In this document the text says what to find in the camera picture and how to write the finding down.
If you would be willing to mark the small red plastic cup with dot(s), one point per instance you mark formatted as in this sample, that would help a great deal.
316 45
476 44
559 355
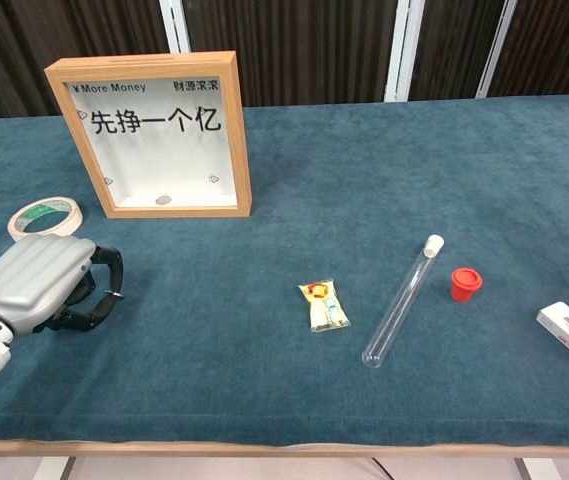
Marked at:
465 285

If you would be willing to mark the glass test tube white cap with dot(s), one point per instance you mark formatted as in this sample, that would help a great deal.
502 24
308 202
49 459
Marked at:
401 305

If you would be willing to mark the metal table leg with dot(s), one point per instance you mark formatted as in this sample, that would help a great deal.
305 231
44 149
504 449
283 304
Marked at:
524 470
66 470

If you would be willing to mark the beige masking tape roll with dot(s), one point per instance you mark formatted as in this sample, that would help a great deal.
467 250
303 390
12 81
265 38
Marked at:
74 220

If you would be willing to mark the white partition post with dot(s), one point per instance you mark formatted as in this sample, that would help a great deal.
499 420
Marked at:
496 50
174 25
404 50

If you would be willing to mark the teal velvet tablecloth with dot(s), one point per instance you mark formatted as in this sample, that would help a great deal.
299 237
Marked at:
264 390

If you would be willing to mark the wooden frame money box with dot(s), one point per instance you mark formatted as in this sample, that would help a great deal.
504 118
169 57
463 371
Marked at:
159 150

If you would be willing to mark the yellow snack packet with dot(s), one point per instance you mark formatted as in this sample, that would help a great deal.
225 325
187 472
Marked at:
325 306

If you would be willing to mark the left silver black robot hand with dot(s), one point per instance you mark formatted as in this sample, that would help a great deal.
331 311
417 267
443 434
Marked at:
34 280

